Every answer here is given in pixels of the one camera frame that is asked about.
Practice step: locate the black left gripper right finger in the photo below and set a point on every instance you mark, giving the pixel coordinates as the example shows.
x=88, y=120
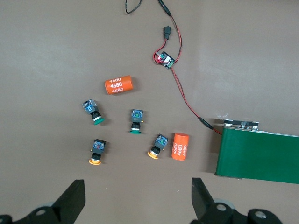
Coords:
x=203, y=203

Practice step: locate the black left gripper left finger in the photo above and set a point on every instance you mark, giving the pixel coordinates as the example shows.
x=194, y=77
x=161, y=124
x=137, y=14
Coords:
x=67, y=205

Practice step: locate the orange 4680 battery cylinder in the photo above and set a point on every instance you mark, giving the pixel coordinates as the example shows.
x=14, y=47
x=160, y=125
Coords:
x=119, y=84
x=180, y=147

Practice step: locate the yellow push button switch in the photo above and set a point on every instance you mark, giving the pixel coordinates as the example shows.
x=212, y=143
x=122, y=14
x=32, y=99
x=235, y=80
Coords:
x=158, y=144
x=98, y=149

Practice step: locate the green push button switch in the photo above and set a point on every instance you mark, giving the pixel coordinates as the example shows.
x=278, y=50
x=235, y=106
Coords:
x=91, y=108
x=137, y=117

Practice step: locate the green conveyor belt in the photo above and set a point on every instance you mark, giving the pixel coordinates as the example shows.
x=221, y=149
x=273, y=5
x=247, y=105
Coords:
x=257, y=156

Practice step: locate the small speed controller board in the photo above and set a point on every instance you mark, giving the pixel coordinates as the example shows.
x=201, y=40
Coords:
x=167, y=59

